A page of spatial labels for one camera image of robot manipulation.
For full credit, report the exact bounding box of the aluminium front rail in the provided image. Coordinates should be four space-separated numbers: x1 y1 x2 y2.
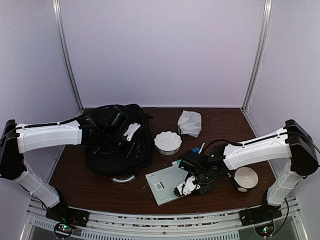
18 197 311 240

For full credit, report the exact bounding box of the grey notebook with barcode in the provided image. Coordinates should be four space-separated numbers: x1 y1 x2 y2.
145 165 193 206

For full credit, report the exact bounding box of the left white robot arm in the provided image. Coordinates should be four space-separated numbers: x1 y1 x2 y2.
0 117 143 222

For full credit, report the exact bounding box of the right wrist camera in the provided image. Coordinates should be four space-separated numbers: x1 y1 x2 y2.
173 175 200 198

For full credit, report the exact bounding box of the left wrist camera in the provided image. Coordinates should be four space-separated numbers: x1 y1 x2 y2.
107 108 141 142

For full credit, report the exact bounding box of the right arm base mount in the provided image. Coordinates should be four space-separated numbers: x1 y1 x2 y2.
238 205 282 238

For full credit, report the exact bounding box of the white fluted ceramic bowl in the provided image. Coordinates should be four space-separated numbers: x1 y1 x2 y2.
154 131 182 156

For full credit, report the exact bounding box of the left aluminium corner post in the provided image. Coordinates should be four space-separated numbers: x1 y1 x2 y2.
52 0 84 112

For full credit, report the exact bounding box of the white green glue stick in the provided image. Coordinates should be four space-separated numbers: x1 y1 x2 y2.
171 159 181 165

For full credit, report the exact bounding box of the crumpled grey cloth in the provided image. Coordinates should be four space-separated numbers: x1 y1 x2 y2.
177 110 202 138

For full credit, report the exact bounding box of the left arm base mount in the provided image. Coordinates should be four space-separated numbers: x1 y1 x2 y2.
45 208 90 239

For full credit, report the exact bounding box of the black student backpack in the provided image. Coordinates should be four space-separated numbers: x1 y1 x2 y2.
84 103 154 183

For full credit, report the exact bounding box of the blue capped white pen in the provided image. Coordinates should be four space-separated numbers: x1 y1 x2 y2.
198 142 206 154

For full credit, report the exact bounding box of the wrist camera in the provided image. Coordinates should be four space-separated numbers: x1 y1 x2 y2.
173 175 200 198
107 108 141 142

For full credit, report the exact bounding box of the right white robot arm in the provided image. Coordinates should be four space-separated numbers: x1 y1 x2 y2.
195 119 319 221

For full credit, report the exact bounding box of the aluminium corner post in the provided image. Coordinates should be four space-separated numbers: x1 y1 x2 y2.
52 0 84 112
242 0 274 113

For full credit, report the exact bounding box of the blue highlighter marker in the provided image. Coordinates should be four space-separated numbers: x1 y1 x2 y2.
192 147 200 154

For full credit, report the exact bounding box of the white and dark blue bowl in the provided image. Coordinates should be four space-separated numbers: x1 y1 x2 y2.
233 167 259 193

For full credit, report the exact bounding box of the right aluminium corner post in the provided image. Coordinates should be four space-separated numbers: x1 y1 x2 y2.
242 0 274 113

